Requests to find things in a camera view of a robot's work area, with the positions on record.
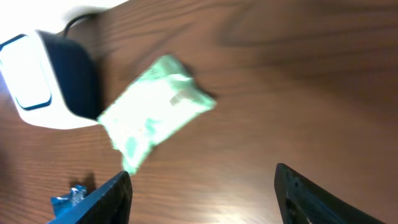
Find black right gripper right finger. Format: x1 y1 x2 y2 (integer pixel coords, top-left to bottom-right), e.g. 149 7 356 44
274 163 382 224

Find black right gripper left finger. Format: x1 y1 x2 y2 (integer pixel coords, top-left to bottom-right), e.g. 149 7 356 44
49 171 132 224

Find blue snack bar wrapper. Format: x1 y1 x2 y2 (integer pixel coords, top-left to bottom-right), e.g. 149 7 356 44
50 185 87 217

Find teal packet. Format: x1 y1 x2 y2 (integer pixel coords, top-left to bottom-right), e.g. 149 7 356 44
98 55 216 175

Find white barcode scanner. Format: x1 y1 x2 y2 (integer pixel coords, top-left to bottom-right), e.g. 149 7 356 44
1 30 102 129

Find black scanner cable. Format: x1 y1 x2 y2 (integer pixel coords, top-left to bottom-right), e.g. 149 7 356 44
63 12 99 37

